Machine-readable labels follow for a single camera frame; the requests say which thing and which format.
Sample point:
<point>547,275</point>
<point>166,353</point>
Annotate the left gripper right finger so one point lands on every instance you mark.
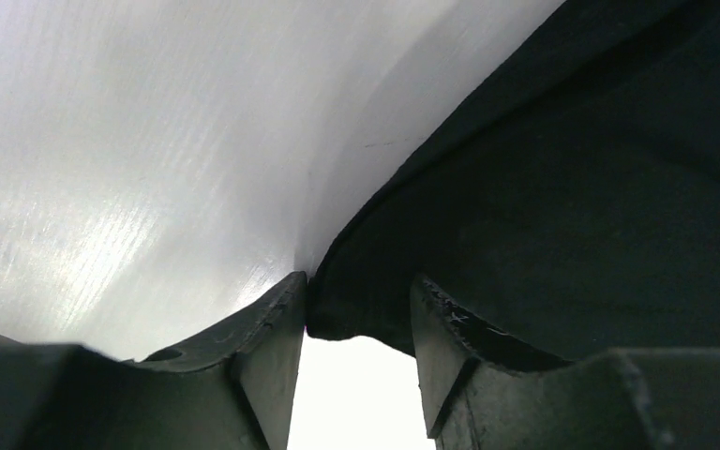
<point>483,389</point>

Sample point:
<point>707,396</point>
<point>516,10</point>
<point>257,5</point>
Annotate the black t shirt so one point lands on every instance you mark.
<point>572,200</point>

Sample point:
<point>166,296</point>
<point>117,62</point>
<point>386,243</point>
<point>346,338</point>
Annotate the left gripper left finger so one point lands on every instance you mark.
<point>228,387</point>

